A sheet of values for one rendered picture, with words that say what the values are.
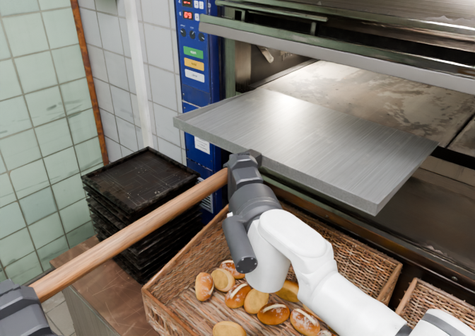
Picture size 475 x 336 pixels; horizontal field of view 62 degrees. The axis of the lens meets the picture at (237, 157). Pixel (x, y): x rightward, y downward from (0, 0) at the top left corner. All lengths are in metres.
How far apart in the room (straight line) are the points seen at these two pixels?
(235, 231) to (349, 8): 0.57
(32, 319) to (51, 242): 1.69
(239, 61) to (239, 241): 0.74
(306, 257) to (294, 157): 0.37
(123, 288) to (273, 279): 0.88
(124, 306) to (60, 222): 0.90
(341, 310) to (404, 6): 0.61
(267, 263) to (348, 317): 0.14
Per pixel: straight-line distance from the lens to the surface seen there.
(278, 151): 0.91
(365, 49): 0.82
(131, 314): 1.37
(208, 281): 1.32
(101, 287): 1.47
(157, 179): 1.34
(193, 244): 1.27
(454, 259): 1.09
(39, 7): 1.85
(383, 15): 0.90
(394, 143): 1.01
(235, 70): 1.23
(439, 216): 1.07
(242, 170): 0.73
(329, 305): 0.57
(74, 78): 1.95
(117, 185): 1.34
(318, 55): 0.86
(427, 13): 0.90
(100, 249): 0.65
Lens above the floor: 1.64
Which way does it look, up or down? 31 degrees down
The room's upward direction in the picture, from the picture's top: straight up
